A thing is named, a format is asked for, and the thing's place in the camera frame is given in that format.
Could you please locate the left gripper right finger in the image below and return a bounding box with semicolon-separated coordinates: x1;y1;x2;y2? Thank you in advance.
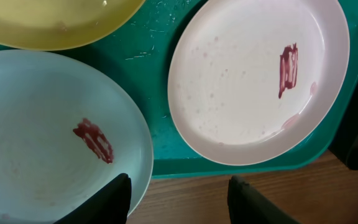
227;175;299;224

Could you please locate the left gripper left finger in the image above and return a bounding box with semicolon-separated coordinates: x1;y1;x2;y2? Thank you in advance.
55;173;132;224

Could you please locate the white plate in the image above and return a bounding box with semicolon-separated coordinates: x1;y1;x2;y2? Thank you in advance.
167;0;350;166

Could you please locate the yellow-green plate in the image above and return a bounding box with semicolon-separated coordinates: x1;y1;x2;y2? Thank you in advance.
0;0;145;50

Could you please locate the teal plastic tray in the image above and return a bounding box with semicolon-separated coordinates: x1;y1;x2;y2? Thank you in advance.
0;0;358;178

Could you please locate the light blue plate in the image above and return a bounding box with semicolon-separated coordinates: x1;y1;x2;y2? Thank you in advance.
0;50;154;223

